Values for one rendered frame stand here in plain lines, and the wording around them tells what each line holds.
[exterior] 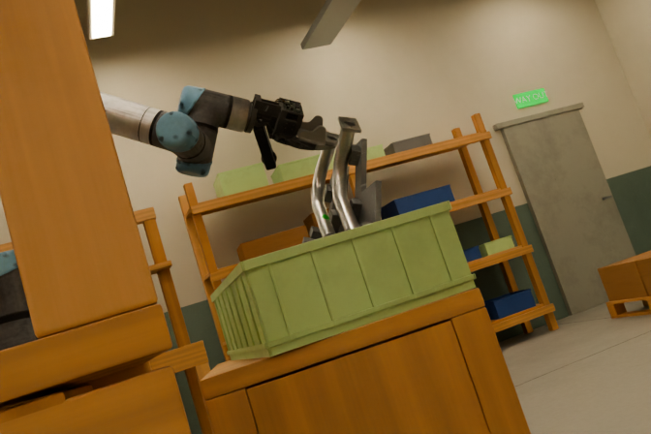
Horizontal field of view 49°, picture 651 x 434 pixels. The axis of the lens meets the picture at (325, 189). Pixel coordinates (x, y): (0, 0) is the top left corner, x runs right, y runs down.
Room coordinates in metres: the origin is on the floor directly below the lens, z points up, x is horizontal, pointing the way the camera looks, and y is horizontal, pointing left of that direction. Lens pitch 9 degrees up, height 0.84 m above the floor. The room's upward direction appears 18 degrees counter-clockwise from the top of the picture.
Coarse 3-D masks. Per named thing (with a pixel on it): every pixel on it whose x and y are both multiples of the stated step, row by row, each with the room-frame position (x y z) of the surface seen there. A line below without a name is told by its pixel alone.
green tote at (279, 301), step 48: (336, 240) 1.29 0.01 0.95; (384, 240) 1.32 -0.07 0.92; (432, 240) 1.35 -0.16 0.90; (240, 288) 1.34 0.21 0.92; (288, 288) 1.27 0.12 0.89; (336, 288) 1.29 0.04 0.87; (384, 288) 1.32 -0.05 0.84; (432, 288) 1.34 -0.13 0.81; (240, 336) 1.53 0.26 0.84; (288, 336) 1.25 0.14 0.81
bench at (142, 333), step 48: (48, 336) 0.52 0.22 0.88; (96, 336) 0.53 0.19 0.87; (144, 336) 0.54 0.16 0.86; (0, 384) 0.51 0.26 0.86; (48, 384) 0.52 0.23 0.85; (144, 384) 0.54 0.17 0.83; (0, 432) 0.51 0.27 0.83; (48, 432) 0.52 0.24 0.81; (96, 432) 0.53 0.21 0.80; (144, 432) 0.54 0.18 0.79
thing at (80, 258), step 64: (0, 0) 0.53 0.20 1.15; (64, 0) 0.54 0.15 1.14; (0, 64) 0.53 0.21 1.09; (64, 64) 0.54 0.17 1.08; (0, 128) 0.52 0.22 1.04; (64, 128) 0.54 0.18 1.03; (0, 192) 0.52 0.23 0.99; (64, 192) 0.53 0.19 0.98; (64, 256) 0.53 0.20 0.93; (128, 256) 0.54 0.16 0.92; (64, 320) 0.52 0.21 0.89
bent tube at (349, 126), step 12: (348, 120) 1.45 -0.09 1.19; (348, 132) 1.44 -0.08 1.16; (360, 132) 1.43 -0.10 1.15; (348, 144) 1.45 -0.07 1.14; (336, 156) 1.48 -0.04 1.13; (348, 156) 1.48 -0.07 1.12; (336, 168) 1.48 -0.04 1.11; (336, 180) 1.48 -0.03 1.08; (336, 192) 1.47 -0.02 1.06; (336, 204) 1.45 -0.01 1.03; (348, 204) 1.43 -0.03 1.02; (348, 216) 1.39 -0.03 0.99; (348, 228) 1.36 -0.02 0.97
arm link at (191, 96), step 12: (180, 96) 1.53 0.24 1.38; (192, 96) 1.49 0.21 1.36; (204, 96) 1.50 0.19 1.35; (216, 96) 1.51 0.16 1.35; (228, 96) 1.53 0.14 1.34; (180, 108) 1.49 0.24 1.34; (192, 108) 1.50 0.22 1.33; (204, 108) 1.50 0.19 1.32; (216, 108) 1.51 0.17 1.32; (228, 108) 1.52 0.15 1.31; (204, 120) 1.50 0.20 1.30; (216, 120) 1.52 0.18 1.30; (228, 120) 1.53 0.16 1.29
